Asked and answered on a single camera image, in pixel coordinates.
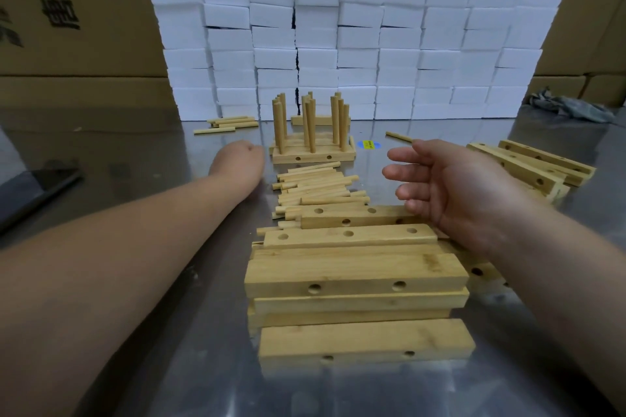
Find person's left hand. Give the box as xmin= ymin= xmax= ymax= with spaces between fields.
xmin=209 ymin=140 xmax=266 ymax=201

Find person's right hand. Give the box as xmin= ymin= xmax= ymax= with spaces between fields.
xmin=382 ymin=139 xmax=535 ymax=257

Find person's right forearm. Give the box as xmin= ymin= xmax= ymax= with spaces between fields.
xmin=482 ymin=189 xmax=626 ymax=413

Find person's left forearm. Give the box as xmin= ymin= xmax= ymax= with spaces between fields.
xmin=0 ymin=171 xmax=262 ymax=417

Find wooden rack with upright pegs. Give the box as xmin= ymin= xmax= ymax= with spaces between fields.
xmin=270 ymin=91 xmax=357 ymax=166

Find pile of wooden dowels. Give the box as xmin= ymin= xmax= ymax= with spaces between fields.
xmin=256 ymin=162 xmax=371 ymax=237

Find stack of drilled wooden bars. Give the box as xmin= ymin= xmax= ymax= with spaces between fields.
xmin=244 ymin=204 xmax=509 ymax=369

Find wooden bar with holes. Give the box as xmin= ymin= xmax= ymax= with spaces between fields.
xmin=498 ymin=139 xmax=598 ymax=188
xmin=466 ymin=141 xmax=571 ymax=201

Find small cardboard box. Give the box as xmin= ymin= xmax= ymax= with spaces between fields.
xmin=527 ymin=75 xmax=588 ymax=101
xmin=581 ymin=72 xmax=626 ymax=108

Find grey crumpled cloth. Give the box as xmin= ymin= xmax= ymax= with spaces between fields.
xmin=526 ymin=89 xmax=618 ymax=124

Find large plain cardboard box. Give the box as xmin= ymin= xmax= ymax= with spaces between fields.
xmin=534 ymin=0 xmax=626 ymax=76

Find flat plain cardboard box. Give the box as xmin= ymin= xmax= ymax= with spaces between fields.
xmin=0 ymin=76 xmax=176 ymax=109

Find large printed cardboard box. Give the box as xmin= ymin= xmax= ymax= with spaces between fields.
xmin=0 ymin=0 xmax=168 ymax=78

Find black flat phone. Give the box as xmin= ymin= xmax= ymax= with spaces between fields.
xmin=0 ymin=166 xmax=84 ymax=233

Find wall of white foam blocks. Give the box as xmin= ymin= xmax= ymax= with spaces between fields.
xmin=138 ymin=0 xmax=583 ymax=122

